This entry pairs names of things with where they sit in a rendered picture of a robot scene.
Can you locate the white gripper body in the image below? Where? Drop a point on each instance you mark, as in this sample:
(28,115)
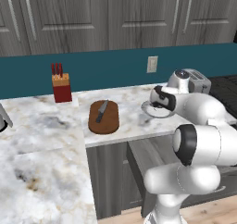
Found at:
(153,95)

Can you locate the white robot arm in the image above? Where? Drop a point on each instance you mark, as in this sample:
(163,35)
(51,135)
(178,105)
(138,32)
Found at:
(197,141)

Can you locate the brown wooden cutting board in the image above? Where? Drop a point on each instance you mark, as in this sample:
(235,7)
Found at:
(108,124)

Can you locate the grey kitchen knife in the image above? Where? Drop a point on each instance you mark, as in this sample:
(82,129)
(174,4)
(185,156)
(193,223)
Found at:
(100,114)

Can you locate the red knife block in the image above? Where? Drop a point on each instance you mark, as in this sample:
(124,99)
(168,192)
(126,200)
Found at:
(62,90)

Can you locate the silver toaster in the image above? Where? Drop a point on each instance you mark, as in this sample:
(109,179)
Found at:
(200,79)

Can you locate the black hob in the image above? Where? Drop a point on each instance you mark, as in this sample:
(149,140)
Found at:
(225,92)

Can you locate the grey base cupboard door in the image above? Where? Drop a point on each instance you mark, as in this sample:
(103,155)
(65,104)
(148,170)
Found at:
(108,178)

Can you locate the white and grey appliance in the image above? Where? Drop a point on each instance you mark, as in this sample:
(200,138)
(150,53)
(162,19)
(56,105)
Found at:
(5,118)

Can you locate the white wall outlet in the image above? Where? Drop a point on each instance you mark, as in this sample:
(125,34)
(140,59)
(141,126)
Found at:
(152,64)

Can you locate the grey wall cupboard door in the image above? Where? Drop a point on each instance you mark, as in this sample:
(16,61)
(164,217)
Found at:
(68,8)
(142,5)
(213,5)
(6,45)

